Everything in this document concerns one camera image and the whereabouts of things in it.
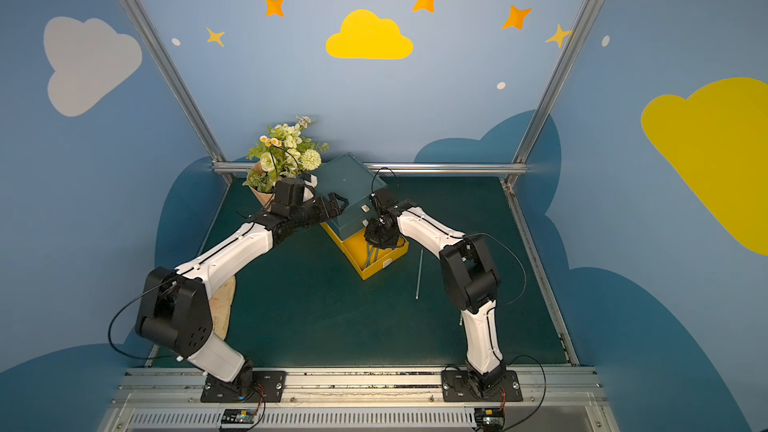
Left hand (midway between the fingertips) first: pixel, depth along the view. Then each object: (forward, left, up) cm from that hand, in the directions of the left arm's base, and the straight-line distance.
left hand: (339, 203), depth 88 cm
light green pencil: (-6, -11, -20) cm, 23 cm away
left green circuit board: (-52, +21, -21) cm, 60 cm away
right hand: (-4, -10, -13) cm, 17 cm away
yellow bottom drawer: (-7, -7, -20) cm, 22 cm away
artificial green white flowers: (+11, +16, +10) cm, 22 cm away
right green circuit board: (-50, -42, -22) cm, 69 cm away
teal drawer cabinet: (+10, -2, +1) cm, 11 cm away
